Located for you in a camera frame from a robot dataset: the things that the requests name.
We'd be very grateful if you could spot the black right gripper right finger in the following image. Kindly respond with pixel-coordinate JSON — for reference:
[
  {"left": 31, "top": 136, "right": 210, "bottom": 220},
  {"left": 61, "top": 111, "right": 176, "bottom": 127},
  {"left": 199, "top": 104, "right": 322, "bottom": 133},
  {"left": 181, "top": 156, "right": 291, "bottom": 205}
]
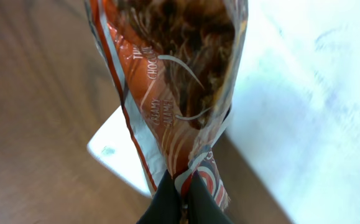
[{"left": 187, "top": 172, "right": 233, "bottom": 224}]

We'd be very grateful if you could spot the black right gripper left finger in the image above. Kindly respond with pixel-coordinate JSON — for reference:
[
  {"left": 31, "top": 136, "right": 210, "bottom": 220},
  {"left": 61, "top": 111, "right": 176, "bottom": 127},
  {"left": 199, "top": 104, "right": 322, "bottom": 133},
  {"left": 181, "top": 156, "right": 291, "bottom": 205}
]
[{"left": 136, "top": 170, "right": 182, "bottom": 224}]

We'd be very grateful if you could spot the red chocolate wafer pack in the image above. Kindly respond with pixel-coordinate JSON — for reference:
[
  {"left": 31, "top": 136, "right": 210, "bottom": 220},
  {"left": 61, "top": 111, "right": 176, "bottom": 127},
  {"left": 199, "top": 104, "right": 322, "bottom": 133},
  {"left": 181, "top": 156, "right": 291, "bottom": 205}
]
[{"left": 85, "top": 0, "right": 248, "bottom": 210}]

